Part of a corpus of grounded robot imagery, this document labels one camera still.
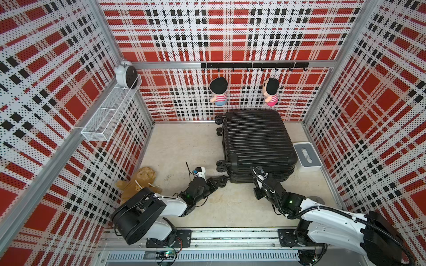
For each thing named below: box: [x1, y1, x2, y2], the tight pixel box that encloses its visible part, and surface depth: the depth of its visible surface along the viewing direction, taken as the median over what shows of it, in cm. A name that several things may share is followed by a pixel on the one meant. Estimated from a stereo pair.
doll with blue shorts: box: [209, 74, 228, 106], surface depth 97 cm
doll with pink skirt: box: [262, 77, 280, 107], surface depth 97 cm
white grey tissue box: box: [292, 141, 323, 172], surface depth 98 cm
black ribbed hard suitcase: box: [214, 110, 298, 184], surface depth 87 cm
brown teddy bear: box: [115, 166, 163, 204], surface depth 85 cm
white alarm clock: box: [114, 62, 143, 91], surface depth 81 cm
